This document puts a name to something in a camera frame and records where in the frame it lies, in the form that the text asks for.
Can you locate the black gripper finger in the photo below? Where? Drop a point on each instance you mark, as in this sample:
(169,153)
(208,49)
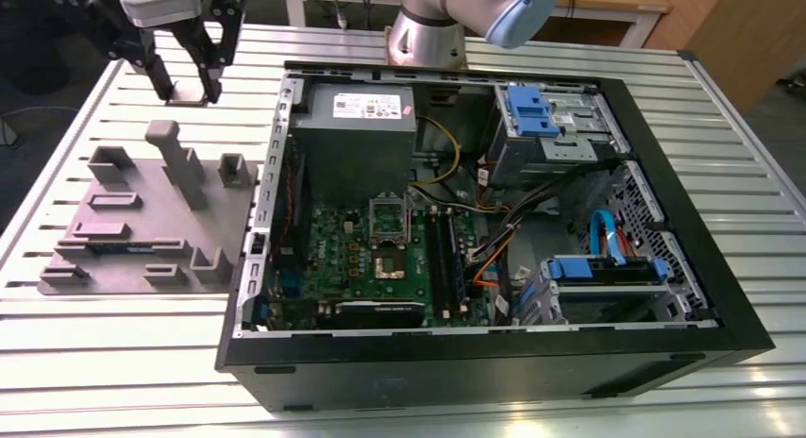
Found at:
(222,32)
(125,46)

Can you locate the silver CPU chip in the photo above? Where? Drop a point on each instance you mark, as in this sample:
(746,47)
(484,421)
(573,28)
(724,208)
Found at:
(186,101)

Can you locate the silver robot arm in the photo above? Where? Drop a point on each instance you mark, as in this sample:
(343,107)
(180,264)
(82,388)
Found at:
(428,37)

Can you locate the CPU socket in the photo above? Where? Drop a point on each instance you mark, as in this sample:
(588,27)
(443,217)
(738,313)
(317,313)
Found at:
(389,265)

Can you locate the grey power supply unit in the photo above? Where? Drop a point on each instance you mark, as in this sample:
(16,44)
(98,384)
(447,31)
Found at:
(352,155)

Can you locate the grey plastic parts rack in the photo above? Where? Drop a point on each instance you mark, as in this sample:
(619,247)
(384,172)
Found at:
(162,221)

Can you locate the bare RAM stick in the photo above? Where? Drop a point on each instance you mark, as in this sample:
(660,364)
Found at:
(118,248)

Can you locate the metal locking lever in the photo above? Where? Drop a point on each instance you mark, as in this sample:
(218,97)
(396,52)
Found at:
(412,221)

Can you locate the green motherboard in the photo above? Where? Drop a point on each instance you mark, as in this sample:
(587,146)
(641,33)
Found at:
(327,263)

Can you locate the blue plastic drive latch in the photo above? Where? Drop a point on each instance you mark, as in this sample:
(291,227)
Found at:
(531,112)

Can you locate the blue board connector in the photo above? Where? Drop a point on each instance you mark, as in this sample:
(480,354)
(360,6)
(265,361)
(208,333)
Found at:
(291,287)

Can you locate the black RAM slot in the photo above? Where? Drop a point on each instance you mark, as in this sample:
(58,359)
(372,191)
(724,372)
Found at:
(435,263)
(453,263)

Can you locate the silver drive cage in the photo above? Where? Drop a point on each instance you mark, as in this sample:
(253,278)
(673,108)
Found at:
(565,155)

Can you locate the wooden desk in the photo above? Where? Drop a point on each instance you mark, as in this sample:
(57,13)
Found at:
(629,5)

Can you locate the black graphics card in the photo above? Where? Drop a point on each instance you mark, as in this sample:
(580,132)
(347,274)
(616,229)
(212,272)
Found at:
(377,315)

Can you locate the hard disk in blue carrier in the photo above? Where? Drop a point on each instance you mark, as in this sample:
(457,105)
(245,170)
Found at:
(575,269)

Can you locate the black PC case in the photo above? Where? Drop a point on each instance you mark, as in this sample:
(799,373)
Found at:
(440,376)

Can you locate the silver disk bay cage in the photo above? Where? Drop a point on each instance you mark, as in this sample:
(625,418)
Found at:
(611,291)

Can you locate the brown wooden cabinet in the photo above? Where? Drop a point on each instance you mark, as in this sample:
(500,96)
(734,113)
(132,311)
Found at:
(748,41)

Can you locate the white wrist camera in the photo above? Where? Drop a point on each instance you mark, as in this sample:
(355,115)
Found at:
(157,6)

